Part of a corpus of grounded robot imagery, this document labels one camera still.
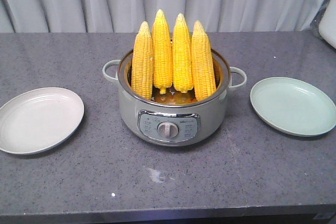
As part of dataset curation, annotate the corn cob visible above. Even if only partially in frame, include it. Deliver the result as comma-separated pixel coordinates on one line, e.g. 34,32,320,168
191,20,216,101
131,21,154,100
172,14,193,93
152,9,173,94

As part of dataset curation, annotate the pale green electric pot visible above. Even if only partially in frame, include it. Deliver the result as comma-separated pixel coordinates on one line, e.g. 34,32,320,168
102,50,247,147

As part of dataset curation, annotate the green round plate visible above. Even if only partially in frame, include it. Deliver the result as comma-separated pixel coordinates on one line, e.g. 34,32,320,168
250,77,335,137

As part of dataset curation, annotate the white round plate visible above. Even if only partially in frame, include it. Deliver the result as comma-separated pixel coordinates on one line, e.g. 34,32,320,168
1,87,85,155

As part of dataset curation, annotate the grey curtain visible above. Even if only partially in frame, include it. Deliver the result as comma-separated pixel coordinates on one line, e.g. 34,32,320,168
1,0,326,33

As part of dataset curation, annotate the white blender appliance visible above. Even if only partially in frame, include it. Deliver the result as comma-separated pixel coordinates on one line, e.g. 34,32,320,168
319,0,336,48

